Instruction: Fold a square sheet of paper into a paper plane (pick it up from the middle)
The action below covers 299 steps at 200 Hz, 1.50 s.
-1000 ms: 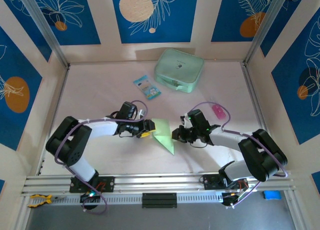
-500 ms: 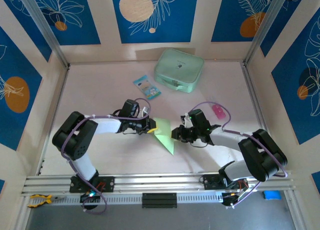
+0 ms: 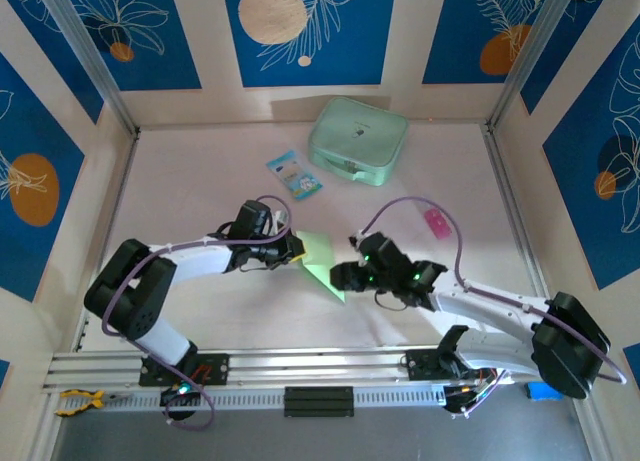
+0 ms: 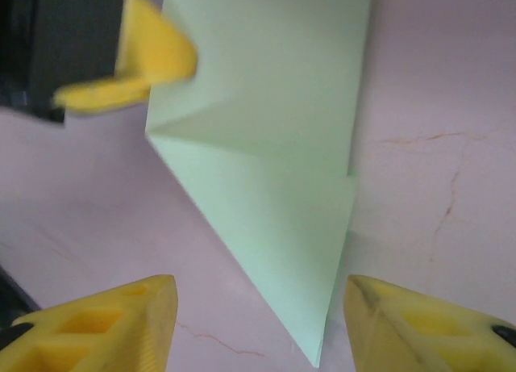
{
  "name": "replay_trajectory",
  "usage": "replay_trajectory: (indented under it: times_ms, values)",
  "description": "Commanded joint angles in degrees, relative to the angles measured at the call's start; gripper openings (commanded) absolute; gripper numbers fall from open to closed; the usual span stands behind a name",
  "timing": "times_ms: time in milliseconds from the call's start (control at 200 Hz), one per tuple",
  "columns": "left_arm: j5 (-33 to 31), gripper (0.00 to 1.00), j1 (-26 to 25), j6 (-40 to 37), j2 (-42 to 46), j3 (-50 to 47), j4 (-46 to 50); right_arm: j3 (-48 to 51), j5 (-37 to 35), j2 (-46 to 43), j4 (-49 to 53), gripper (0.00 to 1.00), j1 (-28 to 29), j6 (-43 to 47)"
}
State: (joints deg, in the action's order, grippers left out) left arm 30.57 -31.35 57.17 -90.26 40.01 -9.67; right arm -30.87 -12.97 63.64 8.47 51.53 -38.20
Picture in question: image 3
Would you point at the light green paper sheet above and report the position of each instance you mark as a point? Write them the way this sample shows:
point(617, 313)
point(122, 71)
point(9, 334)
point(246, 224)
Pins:
point(319, 261)

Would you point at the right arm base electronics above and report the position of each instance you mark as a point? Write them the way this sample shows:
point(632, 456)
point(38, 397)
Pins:
point(457, 403)

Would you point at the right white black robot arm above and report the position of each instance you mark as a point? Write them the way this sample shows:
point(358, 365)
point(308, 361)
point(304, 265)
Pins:
point(480, 301)

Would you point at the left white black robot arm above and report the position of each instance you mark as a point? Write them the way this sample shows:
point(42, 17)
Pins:
point(200, 263)

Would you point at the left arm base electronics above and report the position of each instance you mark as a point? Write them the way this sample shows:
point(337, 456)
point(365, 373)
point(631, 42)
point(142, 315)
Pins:
point(172, 398)

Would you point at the blue wet wipes packet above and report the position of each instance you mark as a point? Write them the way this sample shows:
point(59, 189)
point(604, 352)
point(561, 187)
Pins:
point(295, 176)

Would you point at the small pink bottle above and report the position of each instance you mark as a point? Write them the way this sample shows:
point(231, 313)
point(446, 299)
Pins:
point(437, 224)

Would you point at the black rectangular block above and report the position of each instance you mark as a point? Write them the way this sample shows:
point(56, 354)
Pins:
point(319, 401)

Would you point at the mint green zip pouch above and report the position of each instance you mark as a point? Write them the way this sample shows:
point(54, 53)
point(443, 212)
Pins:
point(357, 136)

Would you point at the blue sponge block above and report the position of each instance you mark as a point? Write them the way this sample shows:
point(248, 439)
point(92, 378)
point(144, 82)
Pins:
point(540, 393)

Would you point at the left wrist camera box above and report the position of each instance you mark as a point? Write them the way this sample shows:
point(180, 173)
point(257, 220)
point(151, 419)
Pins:
point(281, 218)

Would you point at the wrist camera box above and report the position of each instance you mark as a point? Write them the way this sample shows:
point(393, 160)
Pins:
point(281, 218)
point(356, 241)

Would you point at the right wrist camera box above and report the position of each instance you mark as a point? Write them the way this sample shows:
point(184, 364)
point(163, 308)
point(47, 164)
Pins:
point(356, 241)

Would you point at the aluminium mounting rail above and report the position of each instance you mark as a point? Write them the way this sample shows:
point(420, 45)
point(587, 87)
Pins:
point(310, 363)

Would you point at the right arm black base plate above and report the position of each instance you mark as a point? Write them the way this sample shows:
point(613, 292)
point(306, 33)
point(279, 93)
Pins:
point(420, 363)

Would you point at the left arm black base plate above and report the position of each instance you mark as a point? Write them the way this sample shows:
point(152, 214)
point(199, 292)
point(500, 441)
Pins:
point(217, 368)

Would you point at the aluminium side rail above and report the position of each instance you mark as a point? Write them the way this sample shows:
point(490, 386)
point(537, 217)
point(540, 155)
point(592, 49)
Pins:
point(107, 221)
point(515, 206)

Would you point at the aluminium frame post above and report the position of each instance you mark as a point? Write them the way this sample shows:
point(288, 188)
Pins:
point(85, 46)
point(530, 51)

